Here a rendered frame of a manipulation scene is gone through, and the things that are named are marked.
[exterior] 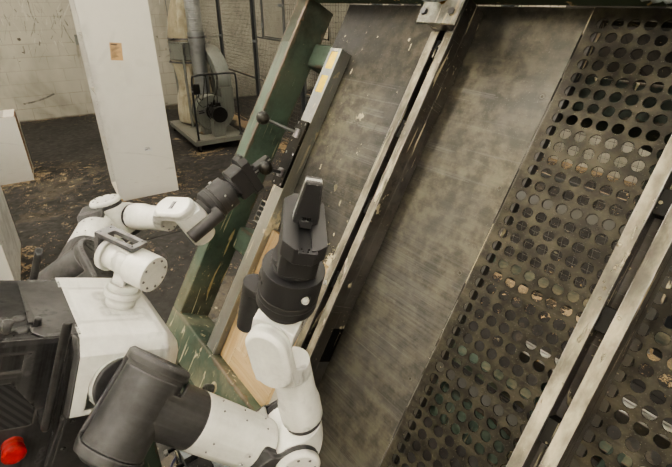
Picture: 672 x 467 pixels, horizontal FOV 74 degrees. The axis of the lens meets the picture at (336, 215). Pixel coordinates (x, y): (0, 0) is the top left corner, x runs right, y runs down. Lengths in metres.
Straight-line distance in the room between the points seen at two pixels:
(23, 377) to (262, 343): 0.36
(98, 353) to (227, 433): 0.23
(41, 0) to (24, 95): 1.52
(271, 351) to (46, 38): 8.60
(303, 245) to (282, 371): 0.22
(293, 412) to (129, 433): 0.24
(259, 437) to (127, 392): 0.23
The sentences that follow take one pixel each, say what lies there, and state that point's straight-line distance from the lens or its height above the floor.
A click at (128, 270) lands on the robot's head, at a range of 0.85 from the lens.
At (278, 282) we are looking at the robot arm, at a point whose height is 1.51.
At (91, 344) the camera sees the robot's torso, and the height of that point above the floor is 1.36.
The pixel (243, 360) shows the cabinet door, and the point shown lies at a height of 0.93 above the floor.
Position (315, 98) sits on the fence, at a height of 1.59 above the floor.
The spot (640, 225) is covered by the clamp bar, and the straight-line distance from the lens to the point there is 0.77.
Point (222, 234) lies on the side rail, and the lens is 1.53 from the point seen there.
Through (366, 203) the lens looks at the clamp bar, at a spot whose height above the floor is 1.43.
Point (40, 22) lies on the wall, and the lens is 9.06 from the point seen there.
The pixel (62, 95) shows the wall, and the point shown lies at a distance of 9.18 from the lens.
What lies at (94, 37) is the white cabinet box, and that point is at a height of 1.54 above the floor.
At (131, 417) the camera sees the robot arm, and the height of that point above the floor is 1.33.
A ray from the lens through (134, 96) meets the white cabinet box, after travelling 4.78.
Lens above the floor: 1.84
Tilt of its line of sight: 26 degrees down
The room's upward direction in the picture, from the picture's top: straight up
